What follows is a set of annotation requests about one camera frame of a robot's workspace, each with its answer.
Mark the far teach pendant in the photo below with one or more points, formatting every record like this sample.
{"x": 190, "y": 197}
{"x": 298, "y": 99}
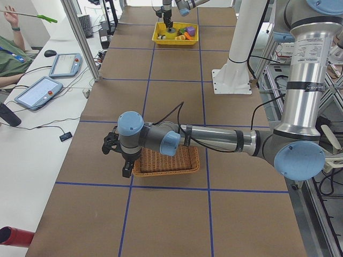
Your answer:
{"x": 66, "y": 65}

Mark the green tipped grabber stick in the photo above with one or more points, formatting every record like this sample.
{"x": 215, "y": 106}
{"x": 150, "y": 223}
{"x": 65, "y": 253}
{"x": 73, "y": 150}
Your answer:
{"x": 40, "y": 16}

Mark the yellow woven basket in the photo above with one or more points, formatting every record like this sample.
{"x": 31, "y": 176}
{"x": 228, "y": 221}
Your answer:
{"x": 160, "y": 29}

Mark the toy carrot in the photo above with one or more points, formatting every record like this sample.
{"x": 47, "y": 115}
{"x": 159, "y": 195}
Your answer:
{"x": 184, "y": 34}

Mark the toy croissant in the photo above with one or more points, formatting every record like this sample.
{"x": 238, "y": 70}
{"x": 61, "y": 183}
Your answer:
{"x": 180, "y": 37}

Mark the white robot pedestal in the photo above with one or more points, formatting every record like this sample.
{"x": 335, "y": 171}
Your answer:
{"x": 233, "y": 77}

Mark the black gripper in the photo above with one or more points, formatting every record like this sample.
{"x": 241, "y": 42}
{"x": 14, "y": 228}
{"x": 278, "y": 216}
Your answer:
{"x": 129, "y": 157}
{"x": 167, "y": 14}

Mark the brown wicker basket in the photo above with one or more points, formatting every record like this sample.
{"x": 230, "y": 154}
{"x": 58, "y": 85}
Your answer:
{"x": 151, "y": 163}

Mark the person raised hand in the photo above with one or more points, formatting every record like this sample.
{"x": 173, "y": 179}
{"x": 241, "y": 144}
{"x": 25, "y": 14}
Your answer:
{"x": 11, "y": 16}

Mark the small black usb device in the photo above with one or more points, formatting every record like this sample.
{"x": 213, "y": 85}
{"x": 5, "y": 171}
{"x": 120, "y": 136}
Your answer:
{"x": 65, "y": 136}

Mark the black keyboard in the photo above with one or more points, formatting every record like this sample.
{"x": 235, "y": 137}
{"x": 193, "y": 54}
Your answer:
{"x": 86, "y": 26}

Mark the panda figurine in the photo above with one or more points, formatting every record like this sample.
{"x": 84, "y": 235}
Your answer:
{"x": 161, "y": 37}

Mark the purple foam block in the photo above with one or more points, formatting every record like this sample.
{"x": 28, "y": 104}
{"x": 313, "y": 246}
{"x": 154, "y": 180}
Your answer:
{"x": 191, "y": 31}

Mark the black computer mouse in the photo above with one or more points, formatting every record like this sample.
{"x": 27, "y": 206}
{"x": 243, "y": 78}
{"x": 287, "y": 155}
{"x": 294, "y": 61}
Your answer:
{"x": 50, "y": 53}

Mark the teach pendant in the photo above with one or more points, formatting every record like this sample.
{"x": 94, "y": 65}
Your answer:
{"x": 39, "y": 93}
{"x": 66, "y": 65}

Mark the aluminium frame post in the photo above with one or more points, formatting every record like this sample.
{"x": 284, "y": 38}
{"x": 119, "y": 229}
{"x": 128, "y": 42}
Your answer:
{"x": 71, "y": 14}

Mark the near teach pendant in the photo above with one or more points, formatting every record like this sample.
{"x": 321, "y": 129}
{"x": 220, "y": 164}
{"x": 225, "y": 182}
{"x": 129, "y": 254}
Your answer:
{"x": 39, "y": 93}

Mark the red cylinder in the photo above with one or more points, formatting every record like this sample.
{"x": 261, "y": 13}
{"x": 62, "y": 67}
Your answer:
{"x": 16, "y": 237}

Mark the yellow tape roll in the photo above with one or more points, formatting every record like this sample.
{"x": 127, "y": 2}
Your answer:
{"x": 171, "y": 33}

